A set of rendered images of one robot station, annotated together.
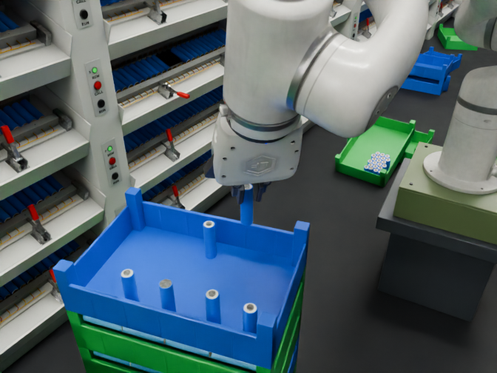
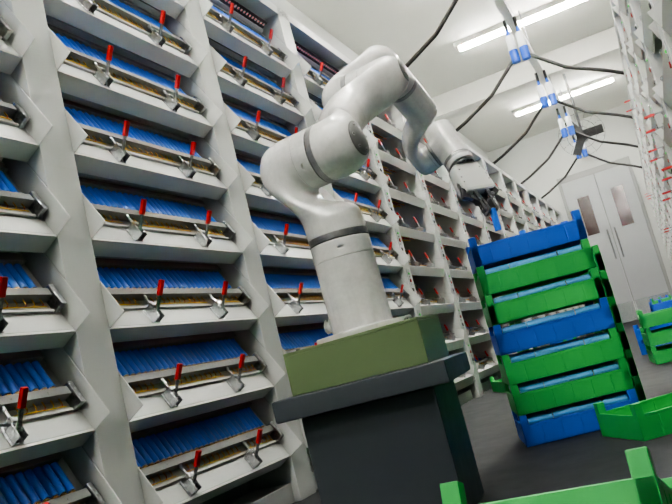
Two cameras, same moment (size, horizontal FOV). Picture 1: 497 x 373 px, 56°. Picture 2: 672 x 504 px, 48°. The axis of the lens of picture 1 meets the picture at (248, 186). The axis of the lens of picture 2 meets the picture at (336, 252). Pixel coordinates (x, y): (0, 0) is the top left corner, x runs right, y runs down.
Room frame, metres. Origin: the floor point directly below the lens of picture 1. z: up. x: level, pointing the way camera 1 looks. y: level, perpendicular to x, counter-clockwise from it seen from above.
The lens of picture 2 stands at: (2.40, -0.87, 0.30)
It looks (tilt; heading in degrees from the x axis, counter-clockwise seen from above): 9 degrees up; 167
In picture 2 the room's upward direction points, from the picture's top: 14 degrees counter-clockwise
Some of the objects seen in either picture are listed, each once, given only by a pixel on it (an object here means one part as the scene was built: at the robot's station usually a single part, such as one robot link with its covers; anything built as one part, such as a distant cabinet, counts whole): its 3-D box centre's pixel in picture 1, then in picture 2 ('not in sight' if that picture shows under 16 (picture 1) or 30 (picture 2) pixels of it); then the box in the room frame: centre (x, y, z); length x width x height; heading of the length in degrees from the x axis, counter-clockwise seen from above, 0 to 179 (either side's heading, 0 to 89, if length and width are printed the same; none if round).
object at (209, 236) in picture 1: (209, 239); not in sight; (0.55, 0.06, 0.52); 0.02 x 0.02 x 0.06
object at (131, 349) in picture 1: (194, 303); (531, 271); (0.49, 0.08, 0.44); 0.30 x 0.20 x 0.08; 72
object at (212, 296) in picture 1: (213, 310); not in sight; (0.41, 0.05, 0.52); 0.02 x 0.02 x 0.06
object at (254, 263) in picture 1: (191, 265); (523, 243); (0.49, 0.08, 0.52); 0.30 x 0.20 x 0.08; 72
